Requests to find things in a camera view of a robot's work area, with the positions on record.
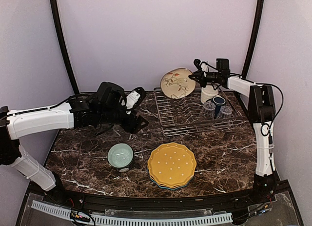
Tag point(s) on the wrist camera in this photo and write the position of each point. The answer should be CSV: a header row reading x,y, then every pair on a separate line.
x,y
134,99
202,67

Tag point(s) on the black frame post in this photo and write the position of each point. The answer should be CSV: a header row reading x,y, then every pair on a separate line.
x,y
62,46
253,37

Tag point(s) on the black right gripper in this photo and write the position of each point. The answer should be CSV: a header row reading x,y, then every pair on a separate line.
x,y
200,77

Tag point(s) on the right black frame post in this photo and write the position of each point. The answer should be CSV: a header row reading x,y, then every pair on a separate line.
x,y
253,37

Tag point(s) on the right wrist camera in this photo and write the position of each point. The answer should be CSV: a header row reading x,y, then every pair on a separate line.
x,y
202,67

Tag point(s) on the white slotted cable duct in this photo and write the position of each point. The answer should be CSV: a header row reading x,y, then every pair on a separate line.
x,y
135,218

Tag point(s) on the black front rail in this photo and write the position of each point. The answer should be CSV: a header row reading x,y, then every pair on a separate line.
x,y
241,203

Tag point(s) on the cream ceramic mug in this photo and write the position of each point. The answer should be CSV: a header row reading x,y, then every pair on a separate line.
x,y
208,93

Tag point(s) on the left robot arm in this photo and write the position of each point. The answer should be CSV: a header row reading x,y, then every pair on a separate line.
x,y
109,105

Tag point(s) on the cream bird pattern plate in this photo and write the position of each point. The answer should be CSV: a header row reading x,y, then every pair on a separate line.
x,y
176,84

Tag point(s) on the dark blue ceramic mug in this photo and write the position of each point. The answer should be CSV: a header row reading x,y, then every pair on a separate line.
x,y
218,101

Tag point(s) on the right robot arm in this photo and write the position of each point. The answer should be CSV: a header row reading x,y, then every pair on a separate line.
x,y
261,113

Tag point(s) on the left black frame post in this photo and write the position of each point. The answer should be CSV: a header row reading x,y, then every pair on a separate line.
x,y
62,46

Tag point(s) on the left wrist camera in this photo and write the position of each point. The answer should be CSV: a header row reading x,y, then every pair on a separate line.
x,y
134,99

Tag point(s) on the clear drinking glass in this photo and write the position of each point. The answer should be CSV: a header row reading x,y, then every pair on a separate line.
x,y
207,108
225,112

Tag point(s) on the blue plate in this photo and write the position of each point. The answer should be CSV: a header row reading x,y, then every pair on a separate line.
x,y
166,187

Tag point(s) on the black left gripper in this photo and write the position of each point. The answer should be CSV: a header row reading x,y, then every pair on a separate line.
x,y
133,126

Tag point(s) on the metal wire dish rack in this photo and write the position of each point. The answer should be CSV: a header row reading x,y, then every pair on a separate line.
x,y
188,115

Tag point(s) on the green ceramic bowl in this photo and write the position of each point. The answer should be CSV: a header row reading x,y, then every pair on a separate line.
x,y
121,157

